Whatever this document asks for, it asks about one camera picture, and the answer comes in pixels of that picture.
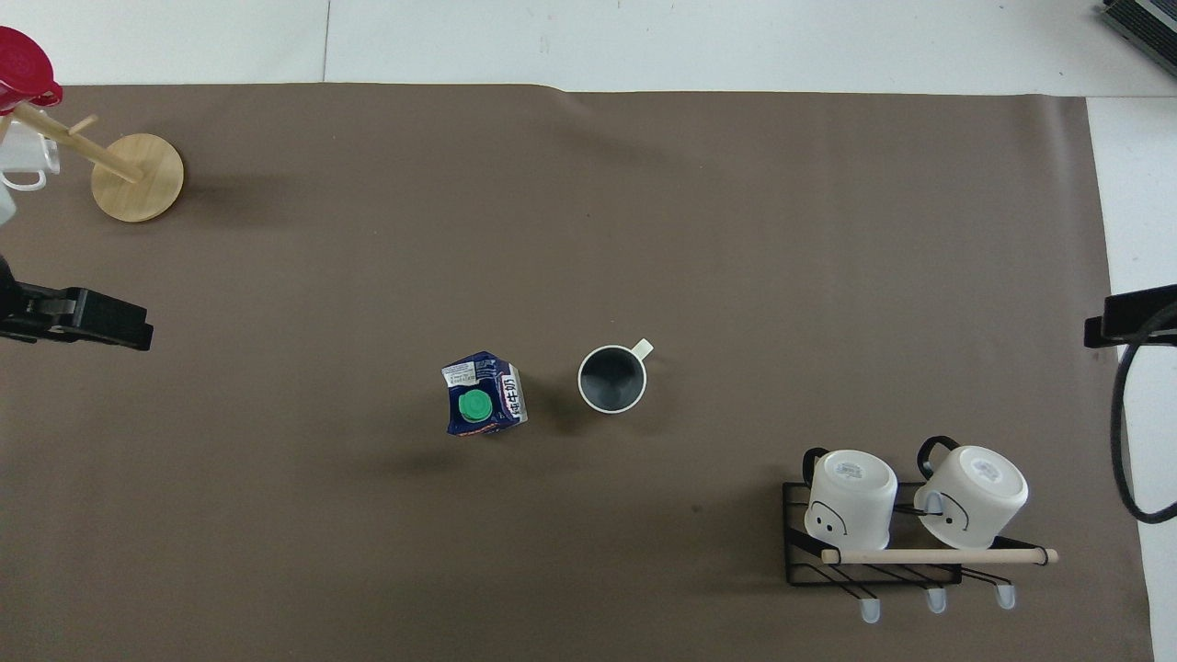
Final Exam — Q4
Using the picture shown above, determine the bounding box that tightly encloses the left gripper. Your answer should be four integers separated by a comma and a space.
0, 256, 21, 343

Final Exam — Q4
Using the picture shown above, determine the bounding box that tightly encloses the clear glass cup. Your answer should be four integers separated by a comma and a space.
0, 120, 63, 192

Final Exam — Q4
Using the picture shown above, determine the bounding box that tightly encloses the red cup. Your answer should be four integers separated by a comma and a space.
0, 25, 64, 116

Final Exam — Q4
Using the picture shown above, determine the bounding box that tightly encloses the blue milk carton green cap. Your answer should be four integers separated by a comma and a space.
441, 350, 530, 438

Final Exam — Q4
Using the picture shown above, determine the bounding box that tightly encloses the wooden mug tree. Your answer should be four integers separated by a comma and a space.
0, 99, 185, 223

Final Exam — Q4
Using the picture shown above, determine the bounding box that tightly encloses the white mug grey inside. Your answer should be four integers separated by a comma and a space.
577, 337, 656, 416

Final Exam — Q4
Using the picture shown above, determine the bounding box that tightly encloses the dark grey device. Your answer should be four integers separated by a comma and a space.
1101, 0, 1177, 53

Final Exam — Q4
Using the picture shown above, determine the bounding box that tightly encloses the white mug black handle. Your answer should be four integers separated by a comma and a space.
913, 435, 1029, 551
802, 447, 898, 551

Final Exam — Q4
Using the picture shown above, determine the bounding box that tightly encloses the black wire mug rack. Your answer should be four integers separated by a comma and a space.
782, 480, 1060, 624

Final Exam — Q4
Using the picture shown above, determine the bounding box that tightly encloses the black cable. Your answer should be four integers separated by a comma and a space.
1110, 302, 1177, 525

